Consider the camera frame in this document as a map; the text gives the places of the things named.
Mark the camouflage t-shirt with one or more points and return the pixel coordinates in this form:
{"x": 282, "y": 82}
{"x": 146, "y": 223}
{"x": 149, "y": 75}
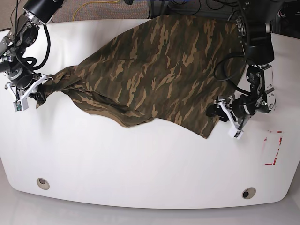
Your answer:
{"x": 161, "y": 69}

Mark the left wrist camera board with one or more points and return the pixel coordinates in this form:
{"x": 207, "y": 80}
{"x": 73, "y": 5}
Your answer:
{"x": 235, "y": 133}

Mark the red tape rectangle marking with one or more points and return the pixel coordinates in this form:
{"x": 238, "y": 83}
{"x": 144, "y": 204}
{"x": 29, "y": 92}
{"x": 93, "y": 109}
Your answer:
{"x": 272, "y": 144}

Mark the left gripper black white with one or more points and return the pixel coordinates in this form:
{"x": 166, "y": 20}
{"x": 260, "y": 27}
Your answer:
{"x": 235, "y": 110}

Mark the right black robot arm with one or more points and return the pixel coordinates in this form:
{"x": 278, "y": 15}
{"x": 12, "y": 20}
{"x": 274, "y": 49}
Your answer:
{"x": 21, "y": 71}

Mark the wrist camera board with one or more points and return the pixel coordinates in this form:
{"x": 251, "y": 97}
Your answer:
{"x": 235, "y": 133}
{"x": 21, "y": 105}

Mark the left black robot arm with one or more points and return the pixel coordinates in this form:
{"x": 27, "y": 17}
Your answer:
{"x": 255, "y": 27}

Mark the left table cable grommet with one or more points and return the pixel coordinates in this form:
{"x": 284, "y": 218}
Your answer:
{"x": 43, "y": 184}

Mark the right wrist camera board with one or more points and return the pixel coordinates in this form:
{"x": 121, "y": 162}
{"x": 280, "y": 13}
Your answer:
{"x": 21, "y": 105}

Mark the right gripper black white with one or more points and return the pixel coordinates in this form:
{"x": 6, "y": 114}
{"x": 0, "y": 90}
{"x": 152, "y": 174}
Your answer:
{"x": 27, "y": 84}

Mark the table cable grommet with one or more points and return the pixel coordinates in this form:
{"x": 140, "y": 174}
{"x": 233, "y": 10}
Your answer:
{"x": 248, "y": 193}
{"x": 43, "y": 184}

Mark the right table cable grommet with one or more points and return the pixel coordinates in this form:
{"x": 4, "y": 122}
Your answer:
{"x": 248, "y": 193}

